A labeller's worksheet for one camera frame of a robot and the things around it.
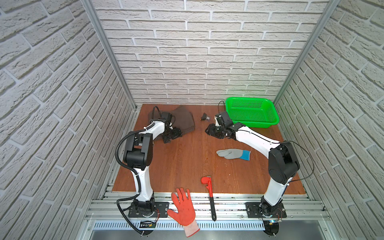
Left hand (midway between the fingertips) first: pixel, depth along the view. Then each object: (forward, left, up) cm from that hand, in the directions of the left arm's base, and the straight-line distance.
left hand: (177, 135), depth 99 cm
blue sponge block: (-15, -36, 0) cm, 39 cm away
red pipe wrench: (-31, -18, -1) cm, 36 cm away
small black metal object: (+16, -21, 0) cm, 26 cm away
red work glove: (-46, -7, -2) cm, 46 cm away
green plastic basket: (+22, -61, -2) cm, 65 cm away
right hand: (-4, -20, +11) cm, 23 cm away
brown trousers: (+15, -4, -1) cm, 15 cm away
